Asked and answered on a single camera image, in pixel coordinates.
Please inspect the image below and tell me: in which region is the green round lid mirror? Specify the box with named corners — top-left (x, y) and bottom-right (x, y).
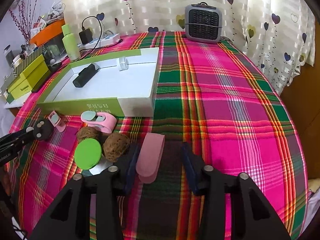
top-left (74, 138), bottom-right (113, 175)

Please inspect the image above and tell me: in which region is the small pink flat clip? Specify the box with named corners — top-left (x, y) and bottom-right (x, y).
top-left (48, 111), bottom-right (66, 133)

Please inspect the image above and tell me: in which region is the yellow-green shoe box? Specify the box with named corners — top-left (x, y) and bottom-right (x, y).
top-left (6, 54), bottom-right (49, 103)

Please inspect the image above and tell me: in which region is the striped gift box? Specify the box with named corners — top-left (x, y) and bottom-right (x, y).
top-left (1, 46), bottom-right (44, 94)

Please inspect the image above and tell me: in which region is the brown walnut right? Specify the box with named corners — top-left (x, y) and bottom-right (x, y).
top-left (103, 133), bottom-right (130, 163)

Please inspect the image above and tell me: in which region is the black smartphone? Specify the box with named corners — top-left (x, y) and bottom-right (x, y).
top-left (31, 62), bottom-right (62, 93)

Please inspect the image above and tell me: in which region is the black rectangular device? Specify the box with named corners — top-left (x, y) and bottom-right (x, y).
top-left (73, 63), bottom-right (100, 88)

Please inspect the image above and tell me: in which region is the clear plastic storage bin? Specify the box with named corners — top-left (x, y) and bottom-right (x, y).
top-left (43, 33), bottom-right (67, 66)

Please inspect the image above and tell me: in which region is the green lotion bottle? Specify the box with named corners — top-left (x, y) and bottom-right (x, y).
top-left (61, 24), bottom-right (81, 61)

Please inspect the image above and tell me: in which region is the orange storage tray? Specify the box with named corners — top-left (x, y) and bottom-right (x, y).
top-left (29, 19), bottom-right (65, 47)

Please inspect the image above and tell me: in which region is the green white shallow box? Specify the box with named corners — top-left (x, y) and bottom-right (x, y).
top-left (37, 48), bottom-right (159, 117)

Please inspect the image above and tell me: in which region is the black charger plug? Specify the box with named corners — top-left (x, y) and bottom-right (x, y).
top-left (79, 28), bottom-right (93, 45)

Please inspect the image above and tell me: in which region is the white power strip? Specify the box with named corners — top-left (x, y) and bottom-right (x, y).
top-left (78, 34), bottom-right (120, 50)

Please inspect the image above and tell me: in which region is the plaid pink green bedsheet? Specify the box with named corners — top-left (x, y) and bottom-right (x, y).
top-left (98, 31), bottom-right (308, 239)

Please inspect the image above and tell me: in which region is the wooden wardrobe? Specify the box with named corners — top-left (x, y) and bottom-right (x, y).
top-left (280, 23), bottom-right (319, 179)

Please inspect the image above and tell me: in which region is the heart pattern curtain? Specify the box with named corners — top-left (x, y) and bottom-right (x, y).
top-left (62, 0), bottom-right (315, 93)

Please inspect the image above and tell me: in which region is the grey portable heater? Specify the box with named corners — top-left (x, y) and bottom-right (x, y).
top-left (185, 2), bottom-right (222, 44)

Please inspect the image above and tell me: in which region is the black charger cable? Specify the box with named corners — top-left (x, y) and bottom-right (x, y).
top-left (79, 16), bottom-right (124, 55)

